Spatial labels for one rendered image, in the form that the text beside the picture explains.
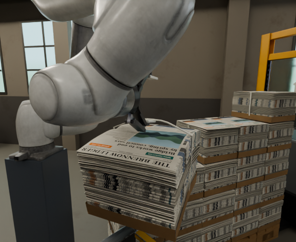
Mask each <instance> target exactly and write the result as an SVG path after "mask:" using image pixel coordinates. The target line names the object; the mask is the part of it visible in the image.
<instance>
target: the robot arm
mask: <svg viewBox="0 0 296 242"><path fill-rule="evenodd" d="M31 1H32V2H33V3H34V4H35V6H36V7H37V8H38V10H39V11H40V12H41V13H42V15H44V16H45V17H46V18H47V19H49V20H51V21H54V22H68V21H72V32H71V47H70V59H69V60H67V61H66V62H65V63H57V64H54V65H51V66H48V67H46V68H44V69H41V70H39V71H37V72H36V73H35V74H34V75H33V76H32V78H31V80H30V83H29V100H25V101H23V102H22V103H21V105H20V106H19V109H18V111H17V115H16V133H17V138H18V142H19V151H18V152H16V153H13V154H10V155H9V159H14V160H15V161H21V160H25V159H29V160H36V161H42V160H44V159H45V158H47V157H49V156H51V155H53V154H55V153H56V152H58V151H61V150H63V146H57V145H55V144H54V138H56V137H58V136H68V135H76V134H81V133H86V132H89V131H91V130H93V129H95V128H96V127H97V125H98V124H99V123H101V122H104V121H106V120H108V119H112V118H116V117H120V116H124V115H126V114H128V118H127V119H125V121H124V122H125V123H128V124H130V125H131V126H132V127H133V128H135V129H136V130H137V131H138V132H146V128H145V127H146V126H149V124H150V122H156V121H154V120H146V119H145V118H144V116H143V113H142V108H141V106H140V94H141V91H142V89H143V84H144V83H145V81H146V79H149V80H158V77H155V76H152V71H153V70H154V69H155V68H156V67H157V66H158V65H159V64H160V63H161V62H162V61H163V60H164V59H165V58H166V56H167V55H168V54H169V53H170V52H171V51H172V49H173V48H174V47H175V46H176V44H177V43H178V42H179V40H180V39H181V38H182V36H183V35H184V33H185V31H186V30H187V28H188V26H189V24H190V22H191V20H192V17H193V15H194V6H195V0H31ZM133 116H134V117H133Z"/></svg>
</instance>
